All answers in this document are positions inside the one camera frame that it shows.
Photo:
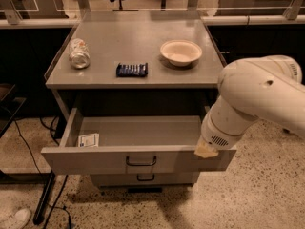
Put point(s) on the grey metal drawer cabinet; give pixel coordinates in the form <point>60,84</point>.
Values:
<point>135,37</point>

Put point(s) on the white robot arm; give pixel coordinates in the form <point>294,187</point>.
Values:
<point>251,89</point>

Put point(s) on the white paper bowl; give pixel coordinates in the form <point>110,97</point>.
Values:
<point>180,53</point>

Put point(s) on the grey bottom drawer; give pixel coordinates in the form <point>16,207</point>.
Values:
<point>151,179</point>

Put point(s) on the white paper card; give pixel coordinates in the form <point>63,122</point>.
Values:
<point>89,140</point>

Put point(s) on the black side table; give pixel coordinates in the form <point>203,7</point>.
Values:
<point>10,105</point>

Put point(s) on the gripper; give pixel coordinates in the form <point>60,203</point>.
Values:
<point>216,135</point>

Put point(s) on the blue snack bar wrapper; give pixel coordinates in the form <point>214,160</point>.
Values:
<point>132,70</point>

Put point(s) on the grey drawer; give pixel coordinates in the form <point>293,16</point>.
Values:
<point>132,145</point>
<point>151,179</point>

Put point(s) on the grey top drawer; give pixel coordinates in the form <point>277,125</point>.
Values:
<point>132,145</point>

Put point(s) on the white shoe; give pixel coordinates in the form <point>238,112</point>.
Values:
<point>17,221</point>

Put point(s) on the black desk leg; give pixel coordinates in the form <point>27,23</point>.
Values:
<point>39,214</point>

